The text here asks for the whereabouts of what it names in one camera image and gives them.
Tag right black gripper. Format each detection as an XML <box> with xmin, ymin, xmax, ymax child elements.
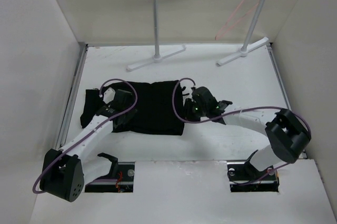
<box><xmin>177</xmin><ymin>98</ymin><xmax>209</xmax><ymax>123</ymax></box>

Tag black trousers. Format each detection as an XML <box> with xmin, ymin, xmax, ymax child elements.
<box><xmin>80</xmin><ymin>80</ymin><xmax>184</xmax><ymax>135</ymax></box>

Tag pink wire hanger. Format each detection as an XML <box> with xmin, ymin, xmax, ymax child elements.
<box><xmin>215</xmin><ymin>0</ymin><xmax>262</xmax><ymax>40</ymax></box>

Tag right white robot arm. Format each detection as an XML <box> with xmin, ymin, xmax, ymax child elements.
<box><xmin>184</xmin><ymin>87</ymin><xmax>311</xmax><ymax>180</ymax></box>

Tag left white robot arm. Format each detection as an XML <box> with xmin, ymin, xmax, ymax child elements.
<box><xmin>33</xmin><ymin>89</ymin><xmax>137</xmax><ymax>202</ymax></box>

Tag white and metal clothes rack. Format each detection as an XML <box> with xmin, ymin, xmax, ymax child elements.
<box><xmin>126</xmin><ymin>0</ymin><xmax>269</xmax><ymax>72</ymax></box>

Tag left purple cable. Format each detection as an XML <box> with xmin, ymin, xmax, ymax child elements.
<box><xmin>32</xmin><ymin>77</ymin><xmax>139</xmax><ymax>195</ymax></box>

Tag purple cable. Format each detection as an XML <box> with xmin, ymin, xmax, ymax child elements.
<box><xmin>32</xmin><ymin>77</ymin><xmax>139</xmax><ymax>195</ymax></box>
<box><xmin>172</xmin><ymin>77</ymin><xmax>312</xmax><ymax>186</ymax></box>

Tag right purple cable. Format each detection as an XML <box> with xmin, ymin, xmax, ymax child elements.
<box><xmin>172</xmin><ymin>77</ymin><xmax>312</xmax><ymax>186</ymax></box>

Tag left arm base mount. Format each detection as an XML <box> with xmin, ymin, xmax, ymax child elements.
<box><xmin>85</xmin><ymin>162</ymin><xmax>135</xmax><ymax>193</ymax></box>

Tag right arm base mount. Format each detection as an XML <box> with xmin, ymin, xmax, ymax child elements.
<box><xmin>227</xmin><ymin>162</ymin><xmax>280</xmax><ymax>192</ymax></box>

